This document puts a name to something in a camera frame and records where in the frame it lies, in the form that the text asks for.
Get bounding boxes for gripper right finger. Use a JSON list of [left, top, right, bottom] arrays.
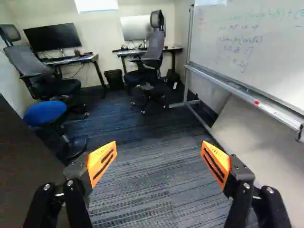
[[200, 141, 293, 228]]

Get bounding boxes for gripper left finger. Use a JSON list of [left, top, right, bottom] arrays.
[[22, 141, 117, 228]]

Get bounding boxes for white leaning panel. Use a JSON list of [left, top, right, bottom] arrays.
[[210, 96, 304, 228]]

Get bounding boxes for blue round stool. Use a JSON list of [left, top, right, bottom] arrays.
[[23, 100, 87, 160]]

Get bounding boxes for black waste bin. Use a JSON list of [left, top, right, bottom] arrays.
[[104, 68, 124, 90]]

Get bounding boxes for black standing desk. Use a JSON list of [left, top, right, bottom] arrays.
[[112, 45, 184, 95], [38, 52, 107, 99]]

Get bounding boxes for black backpack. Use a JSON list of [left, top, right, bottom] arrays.
[[165, 68, 181, 90]]

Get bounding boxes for whiteboard on metal stand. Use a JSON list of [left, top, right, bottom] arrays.
[[170, 0, 304, 143]]

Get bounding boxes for black mesh office chair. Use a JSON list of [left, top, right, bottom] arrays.
[[0, 24, 90, 117], [123, 9, 172, 114]]

